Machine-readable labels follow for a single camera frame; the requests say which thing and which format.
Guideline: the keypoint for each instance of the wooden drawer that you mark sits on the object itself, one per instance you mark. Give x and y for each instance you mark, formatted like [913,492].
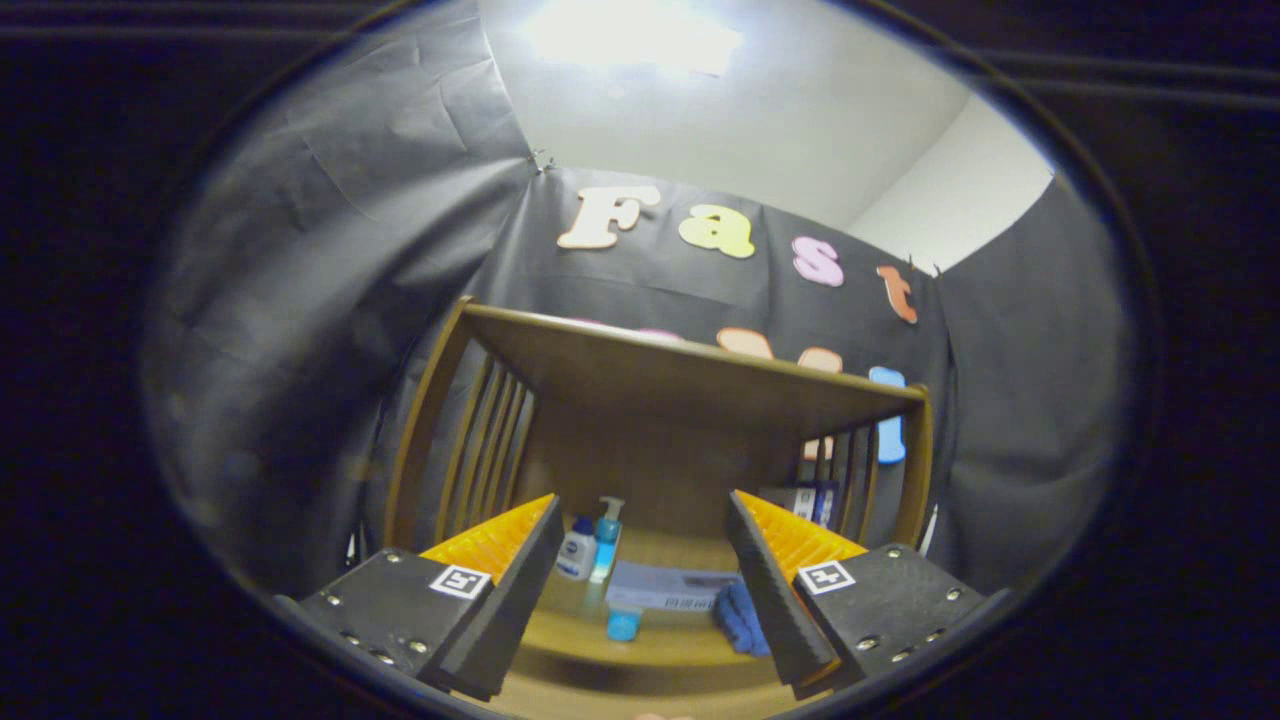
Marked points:
[650,705]

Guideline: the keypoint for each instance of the dark blue standing book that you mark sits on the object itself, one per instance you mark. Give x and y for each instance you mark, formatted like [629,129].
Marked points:
[826,505]

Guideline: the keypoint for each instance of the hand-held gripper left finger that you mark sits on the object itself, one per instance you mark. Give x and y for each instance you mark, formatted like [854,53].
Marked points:
[505,610]

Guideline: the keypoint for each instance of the blue pump bottle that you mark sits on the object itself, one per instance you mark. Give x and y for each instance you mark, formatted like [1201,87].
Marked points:
[607,540]

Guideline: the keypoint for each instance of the wooden cabinet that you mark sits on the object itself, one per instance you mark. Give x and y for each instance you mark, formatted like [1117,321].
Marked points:
[650,380]

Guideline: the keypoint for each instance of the blue towel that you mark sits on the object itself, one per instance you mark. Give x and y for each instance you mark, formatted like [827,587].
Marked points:
[738,620]

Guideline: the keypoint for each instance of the white lotion bottle blue cap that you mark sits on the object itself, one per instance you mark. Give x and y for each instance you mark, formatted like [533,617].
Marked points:
[577,555]

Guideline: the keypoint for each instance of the wooden countertop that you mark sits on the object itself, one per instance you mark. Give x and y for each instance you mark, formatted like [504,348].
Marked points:
[680,640]

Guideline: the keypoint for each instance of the blue white tube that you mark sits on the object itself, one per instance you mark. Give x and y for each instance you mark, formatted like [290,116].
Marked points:
[623,625]

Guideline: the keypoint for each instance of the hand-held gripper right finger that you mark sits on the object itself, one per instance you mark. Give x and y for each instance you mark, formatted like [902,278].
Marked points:
[785,610]

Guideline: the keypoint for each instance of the flat lying pale book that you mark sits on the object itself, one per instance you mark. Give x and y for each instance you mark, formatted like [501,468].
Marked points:
[660,585]

